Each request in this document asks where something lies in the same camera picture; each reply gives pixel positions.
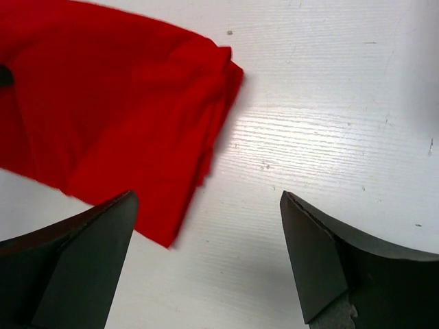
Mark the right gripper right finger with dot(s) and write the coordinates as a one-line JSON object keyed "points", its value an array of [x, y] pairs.
{"points": [[346, 278]]}

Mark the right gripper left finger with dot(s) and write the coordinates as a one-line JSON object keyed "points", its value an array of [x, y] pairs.
{"points": [[65, 275]]}

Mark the red t shirt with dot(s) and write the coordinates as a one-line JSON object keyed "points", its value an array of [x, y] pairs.
{"points": [[96, 101]]}

